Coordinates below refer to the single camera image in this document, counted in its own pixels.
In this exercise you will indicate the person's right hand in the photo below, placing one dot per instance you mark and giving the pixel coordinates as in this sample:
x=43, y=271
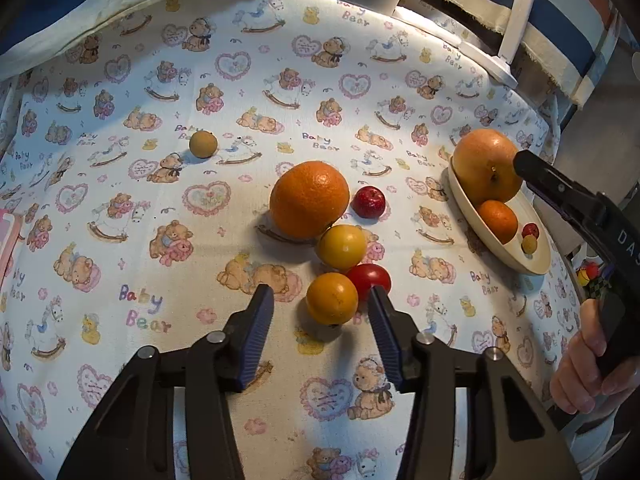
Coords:
x=577, y=385

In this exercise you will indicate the large yellow grapefruit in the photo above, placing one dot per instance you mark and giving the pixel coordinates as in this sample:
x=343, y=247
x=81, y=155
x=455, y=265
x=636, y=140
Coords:
x=483, y=163

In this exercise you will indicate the small green-brown fruit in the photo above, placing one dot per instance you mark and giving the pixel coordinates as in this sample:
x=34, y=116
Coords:
x=529, y=244

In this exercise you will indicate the baby bear print tablecloth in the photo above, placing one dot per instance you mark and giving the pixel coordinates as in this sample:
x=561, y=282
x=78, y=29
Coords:
x=128, y=239

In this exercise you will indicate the red yellow toy figure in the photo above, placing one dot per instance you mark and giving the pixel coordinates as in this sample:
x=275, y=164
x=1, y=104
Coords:
x=587, y=272

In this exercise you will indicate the dark red textured fruit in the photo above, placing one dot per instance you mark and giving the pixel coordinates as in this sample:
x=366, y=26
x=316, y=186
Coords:
x=531, y=229

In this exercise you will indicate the wooden round board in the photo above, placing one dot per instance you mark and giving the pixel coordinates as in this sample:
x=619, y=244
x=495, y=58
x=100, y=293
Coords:
x=599, y=145

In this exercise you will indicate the cream round plate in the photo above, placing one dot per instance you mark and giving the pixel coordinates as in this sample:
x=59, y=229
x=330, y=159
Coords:
x=511, y=253

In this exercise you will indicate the red small fruit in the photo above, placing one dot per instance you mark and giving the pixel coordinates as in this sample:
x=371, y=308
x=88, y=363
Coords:
x=369, y=202

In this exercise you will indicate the yellow cherry tomato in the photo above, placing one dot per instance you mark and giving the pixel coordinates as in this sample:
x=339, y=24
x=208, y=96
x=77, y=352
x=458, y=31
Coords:
x=331, y=299
x=342, y=247

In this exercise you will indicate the small tan round fruit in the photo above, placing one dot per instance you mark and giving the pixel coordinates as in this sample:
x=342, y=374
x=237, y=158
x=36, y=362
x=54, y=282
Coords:
x=203, y=144

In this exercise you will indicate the orange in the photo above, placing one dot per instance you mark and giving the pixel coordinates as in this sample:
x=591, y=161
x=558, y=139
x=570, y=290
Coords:
x=308, y=199
x=500, y=219

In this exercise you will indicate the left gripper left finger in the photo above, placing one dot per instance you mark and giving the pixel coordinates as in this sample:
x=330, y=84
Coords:
x=129, y=433

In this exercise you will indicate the white LED desk lamp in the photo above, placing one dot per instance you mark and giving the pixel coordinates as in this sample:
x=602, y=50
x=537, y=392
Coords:
x=510, y=25

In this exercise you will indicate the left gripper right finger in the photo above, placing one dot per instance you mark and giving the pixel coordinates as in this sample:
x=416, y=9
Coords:
x=509, y=434

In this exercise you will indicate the pink plastic tray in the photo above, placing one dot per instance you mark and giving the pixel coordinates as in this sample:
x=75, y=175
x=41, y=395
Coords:
x=10, y=232

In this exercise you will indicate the red cherry tomato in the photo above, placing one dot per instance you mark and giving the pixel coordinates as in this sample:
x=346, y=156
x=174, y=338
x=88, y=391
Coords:
x=367, y=275

